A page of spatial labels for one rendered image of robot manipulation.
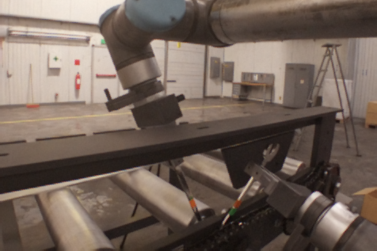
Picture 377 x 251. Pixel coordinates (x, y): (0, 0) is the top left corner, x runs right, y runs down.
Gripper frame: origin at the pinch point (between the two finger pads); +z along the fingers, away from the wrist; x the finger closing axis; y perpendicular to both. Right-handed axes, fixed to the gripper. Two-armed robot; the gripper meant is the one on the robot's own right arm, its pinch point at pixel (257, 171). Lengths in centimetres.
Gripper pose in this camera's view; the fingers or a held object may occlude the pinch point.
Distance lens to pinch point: 58.4
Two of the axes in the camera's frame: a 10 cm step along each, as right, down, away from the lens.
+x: -6.8, -3.2, -6.5
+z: -5.4, -3.8, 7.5
